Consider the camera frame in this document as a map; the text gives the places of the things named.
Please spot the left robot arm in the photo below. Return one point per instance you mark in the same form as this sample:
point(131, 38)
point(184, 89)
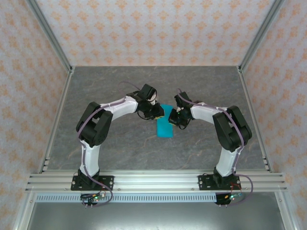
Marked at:
point(92, 158)

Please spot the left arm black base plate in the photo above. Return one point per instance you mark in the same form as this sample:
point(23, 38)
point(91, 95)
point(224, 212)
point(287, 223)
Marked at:
point(108, 182)

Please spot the aluminium frame post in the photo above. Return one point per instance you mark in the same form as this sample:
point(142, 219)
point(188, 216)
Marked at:
point(48, 33)
point(261, 33)

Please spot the small circuit board with LED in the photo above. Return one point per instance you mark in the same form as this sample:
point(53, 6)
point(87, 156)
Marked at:
point(231, 197)
point(94, 197)

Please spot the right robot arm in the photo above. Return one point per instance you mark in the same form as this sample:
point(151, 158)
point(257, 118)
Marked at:
point(225, 163)

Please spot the blue cloth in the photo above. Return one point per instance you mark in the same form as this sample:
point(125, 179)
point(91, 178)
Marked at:
point(164, 129)

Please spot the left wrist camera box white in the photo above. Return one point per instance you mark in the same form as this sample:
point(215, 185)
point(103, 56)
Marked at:
point(152, 99)

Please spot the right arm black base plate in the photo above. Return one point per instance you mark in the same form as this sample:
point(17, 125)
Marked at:
point(204, 184)

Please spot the aluminium lower frame bar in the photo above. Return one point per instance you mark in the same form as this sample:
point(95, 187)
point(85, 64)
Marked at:
point(24, 213)
point(286, 213)

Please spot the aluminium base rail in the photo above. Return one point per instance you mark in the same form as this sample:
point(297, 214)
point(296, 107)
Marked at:
point(156, 182)

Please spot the grey sheet metal panel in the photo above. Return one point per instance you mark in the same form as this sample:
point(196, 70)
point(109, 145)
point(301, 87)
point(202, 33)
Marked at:
point(153, 218)

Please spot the aluminium table side rail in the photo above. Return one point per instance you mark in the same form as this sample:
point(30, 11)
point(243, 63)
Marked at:
point(246, 91)
point(57, 119)

